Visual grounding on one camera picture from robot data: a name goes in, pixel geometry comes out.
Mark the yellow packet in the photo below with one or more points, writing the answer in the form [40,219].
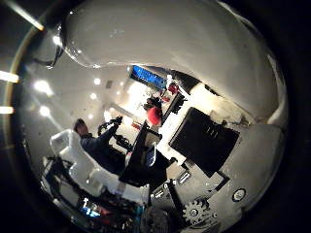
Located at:
[168,35]

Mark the blue lit screen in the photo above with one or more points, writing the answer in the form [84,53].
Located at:
[148,77]

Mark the person in dark clothes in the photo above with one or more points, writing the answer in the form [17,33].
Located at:
[97,149]

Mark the black articulated stand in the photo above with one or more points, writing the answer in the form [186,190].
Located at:
[123,140]

